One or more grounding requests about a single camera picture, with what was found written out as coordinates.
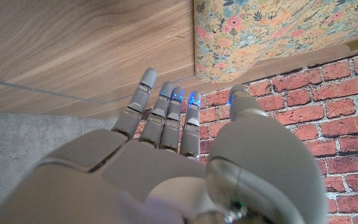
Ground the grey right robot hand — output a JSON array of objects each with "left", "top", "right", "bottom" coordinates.
[{"left": 0, "top": 67, "right": 328, "bottom": 224}]

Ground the tan floral cloth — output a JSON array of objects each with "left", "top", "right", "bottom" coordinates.
[{"left": 193, "top": 0, "right": 358, "bottom": 83}]

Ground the red brick print backdrop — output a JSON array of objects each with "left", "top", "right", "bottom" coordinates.
[{"left": 134, "top": 46, "right": 358, "bottom": 224}]

